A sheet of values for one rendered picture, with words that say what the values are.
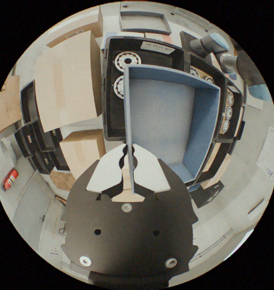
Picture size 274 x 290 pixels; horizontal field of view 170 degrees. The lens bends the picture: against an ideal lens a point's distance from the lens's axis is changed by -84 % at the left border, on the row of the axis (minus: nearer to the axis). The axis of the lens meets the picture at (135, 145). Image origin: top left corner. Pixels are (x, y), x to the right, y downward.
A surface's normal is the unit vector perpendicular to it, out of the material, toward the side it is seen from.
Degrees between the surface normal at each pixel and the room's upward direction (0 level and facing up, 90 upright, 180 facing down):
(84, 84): 0
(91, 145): 0
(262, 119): 90
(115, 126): 0
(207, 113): 89
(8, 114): 76
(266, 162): 90
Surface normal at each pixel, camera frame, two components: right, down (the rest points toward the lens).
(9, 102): 0.99, 0.05
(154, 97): 0.14, 0.48
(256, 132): -0.99, 0.07
